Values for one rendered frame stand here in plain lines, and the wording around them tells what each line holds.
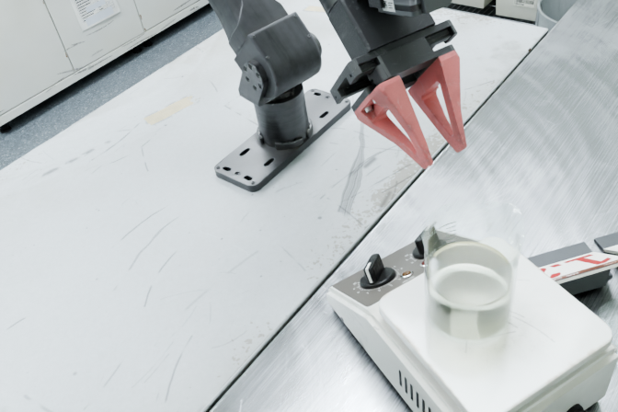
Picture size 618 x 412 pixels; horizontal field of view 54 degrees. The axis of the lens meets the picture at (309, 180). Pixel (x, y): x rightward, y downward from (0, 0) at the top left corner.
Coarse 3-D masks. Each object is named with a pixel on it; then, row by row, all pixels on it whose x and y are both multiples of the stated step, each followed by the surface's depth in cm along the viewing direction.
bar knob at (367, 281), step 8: (376, 256) 52; (368, 264) 51; (376, 264) 51; (368, 272) 50; (376, 272) 51; (384, 272) 52; (392, 272) 51; (360, 280) 52; (368, 280) 51; (376, 280) 51; (384, 280) 51; (368, 288) 51
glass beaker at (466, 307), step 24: (432, 216) 40; (456, 216) 41; (480, 216) 41; (504, 216) 40; (432, 240) 42; (456, 240) 43; (480, 240) 43; (504, 240) 41; (432, 264) 38; (432, 288) 40; (456, 288) 38; (480, 288) 37; (504, 288) 38; (432, 312) 42; (456, 312) 39; (480, 312) 39; (504, 312) 40; (456, 336) 41; (480, 336) 41
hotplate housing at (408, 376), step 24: (336, 312) 54; (360, 312) 48; (360, 336) 50; (384, 336) 46; (384, 360) 47; (408, 360) 44; (600, 360) 42; (408, 384) 45; (432, 384) 42; (576, 384) 41; (600, 384) 43; (432, 408) 42; (456, 408) 40; (528, 408) 40; (552, 408) 41; (576, 408) 42
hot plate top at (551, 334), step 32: (416, 288) 46; (544, 288) 44; (416, 320) 44; (512, 320) 43; (544, 320) 42; (576, 320) 42; (416, 352) 42; (448, 352) 41; (480, 352) 41; (512, 352) 41; (544, 352) 40; (576, 352) 40; (448, 384) 40; (480, 384) 39; (512, 384) 39; (544, 384) 39
